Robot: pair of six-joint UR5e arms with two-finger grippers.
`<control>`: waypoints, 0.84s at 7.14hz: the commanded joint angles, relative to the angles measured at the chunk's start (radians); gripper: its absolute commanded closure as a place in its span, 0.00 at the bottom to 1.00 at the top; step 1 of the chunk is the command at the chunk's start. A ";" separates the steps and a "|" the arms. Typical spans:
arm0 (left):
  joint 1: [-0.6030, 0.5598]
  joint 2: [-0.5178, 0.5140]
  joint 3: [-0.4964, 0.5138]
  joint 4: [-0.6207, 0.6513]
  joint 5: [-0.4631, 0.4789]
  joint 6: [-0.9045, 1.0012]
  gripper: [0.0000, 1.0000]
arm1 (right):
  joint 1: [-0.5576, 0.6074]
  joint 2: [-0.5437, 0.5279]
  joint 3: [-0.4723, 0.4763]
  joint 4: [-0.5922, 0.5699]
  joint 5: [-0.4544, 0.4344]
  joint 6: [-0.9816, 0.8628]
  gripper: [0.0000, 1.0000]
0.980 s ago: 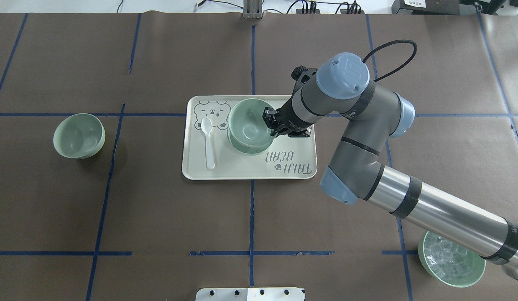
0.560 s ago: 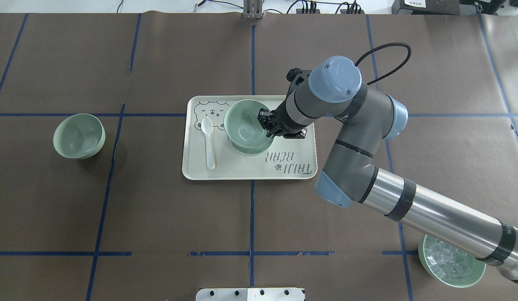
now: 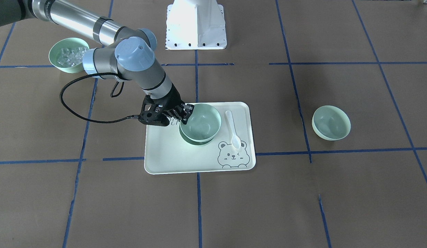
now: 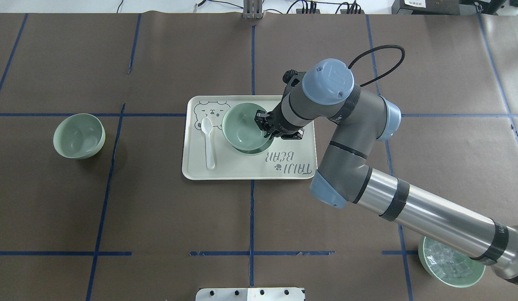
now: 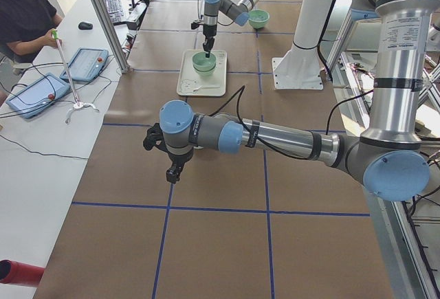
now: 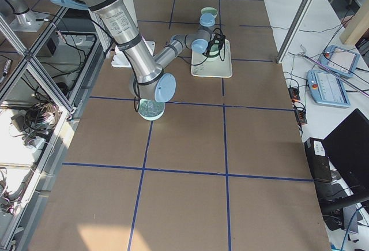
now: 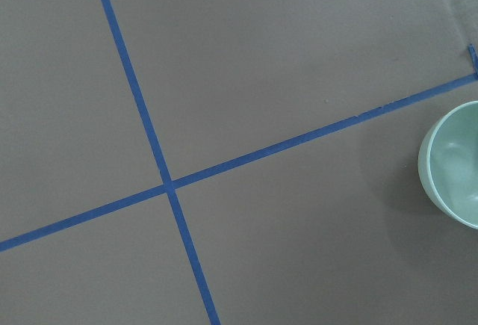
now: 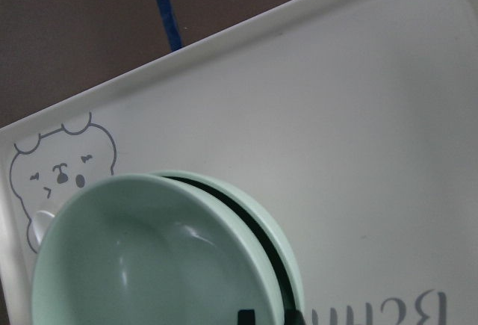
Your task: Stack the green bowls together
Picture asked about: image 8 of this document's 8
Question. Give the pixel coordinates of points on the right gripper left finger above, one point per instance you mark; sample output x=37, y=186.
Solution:
x=246, y=317

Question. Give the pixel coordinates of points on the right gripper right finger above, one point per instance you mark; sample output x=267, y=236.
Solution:
x=294, y=317

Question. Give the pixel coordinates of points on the green bowl on tray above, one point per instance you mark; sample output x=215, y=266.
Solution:
x=262, y=224

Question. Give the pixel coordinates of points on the white rectangular tray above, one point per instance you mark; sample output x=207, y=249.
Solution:
x=353, y=122

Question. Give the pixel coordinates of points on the white plastic spoon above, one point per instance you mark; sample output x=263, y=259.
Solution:
x=41, y=223

